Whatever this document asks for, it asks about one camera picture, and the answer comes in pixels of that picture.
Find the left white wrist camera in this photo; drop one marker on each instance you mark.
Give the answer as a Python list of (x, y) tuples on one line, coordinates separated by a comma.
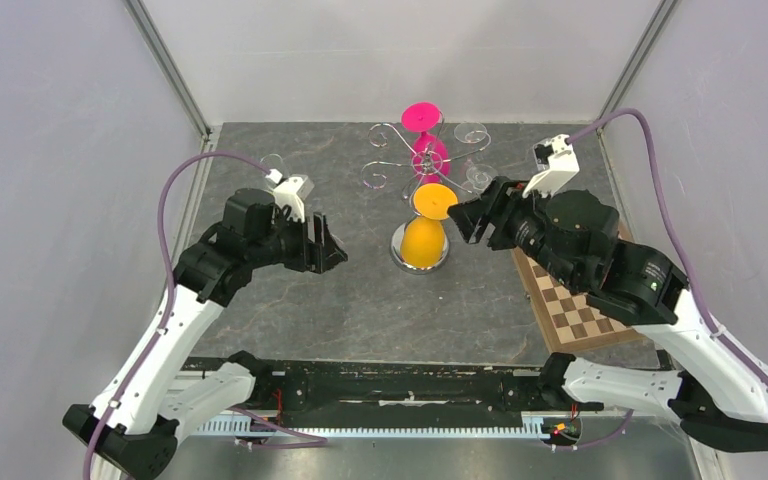
[(290, 192)]

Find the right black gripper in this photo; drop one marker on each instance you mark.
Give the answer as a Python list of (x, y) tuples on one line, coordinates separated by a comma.
[(504, 202)]

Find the pink wine glass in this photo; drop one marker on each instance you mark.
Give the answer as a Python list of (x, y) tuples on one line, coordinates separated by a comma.
[(430, 159)]

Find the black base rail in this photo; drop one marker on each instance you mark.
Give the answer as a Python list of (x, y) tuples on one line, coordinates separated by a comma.
[(380, 395)]

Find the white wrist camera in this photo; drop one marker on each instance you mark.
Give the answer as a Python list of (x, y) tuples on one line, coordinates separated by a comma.
[(557, 165), (290, 192)]

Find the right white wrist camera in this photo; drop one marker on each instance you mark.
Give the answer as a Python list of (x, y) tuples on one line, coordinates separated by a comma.
[(557, 165)]

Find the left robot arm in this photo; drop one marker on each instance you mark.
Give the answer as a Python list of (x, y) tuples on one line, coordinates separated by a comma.
[(134, 424)]

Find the clear wine glass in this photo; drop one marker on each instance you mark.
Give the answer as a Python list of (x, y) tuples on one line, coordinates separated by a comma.
[(275, 161)]

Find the orange wine glass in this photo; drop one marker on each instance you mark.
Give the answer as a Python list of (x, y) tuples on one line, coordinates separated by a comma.
[(424, 240)]

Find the wooden chessboard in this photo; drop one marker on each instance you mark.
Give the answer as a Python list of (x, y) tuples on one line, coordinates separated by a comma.
[(567, 323)]

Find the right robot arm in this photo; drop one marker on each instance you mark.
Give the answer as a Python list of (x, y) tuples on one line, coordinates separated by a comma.
[(718, 395)]

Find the chrome wine glass rack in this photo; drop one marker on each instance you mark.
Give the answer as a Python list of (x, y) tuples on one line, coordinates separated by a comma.
[(372, 178)]

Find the white slotted cable duct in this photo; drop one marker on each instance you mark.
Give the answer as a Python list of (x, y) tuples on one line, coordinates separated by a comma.
[(528, 427)]

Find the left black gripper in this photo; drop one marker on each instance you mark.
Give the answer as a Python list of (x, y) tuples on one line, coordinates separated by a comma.
[(306, 259)]

